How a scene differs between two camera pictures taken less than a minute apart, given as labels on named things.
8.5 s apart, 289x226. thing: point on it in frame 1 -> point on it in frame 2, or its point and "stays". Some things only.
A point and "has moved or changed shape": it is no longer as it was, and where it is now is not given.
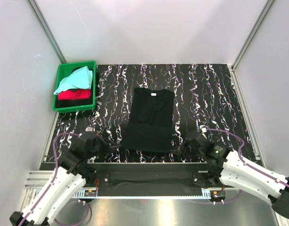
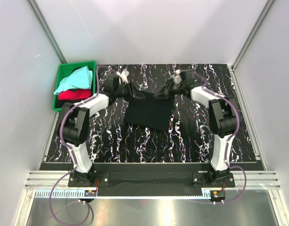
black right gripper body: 185,149 -> 171,89
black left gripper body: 101,148 -> 126,90
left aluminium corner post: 44,24 stays
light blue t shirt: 82,78 stays
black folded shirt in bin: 60,103 stays
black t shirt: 150,126 has moved or changed shape
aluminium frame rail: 37,179 stays
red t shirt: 73,94 stays
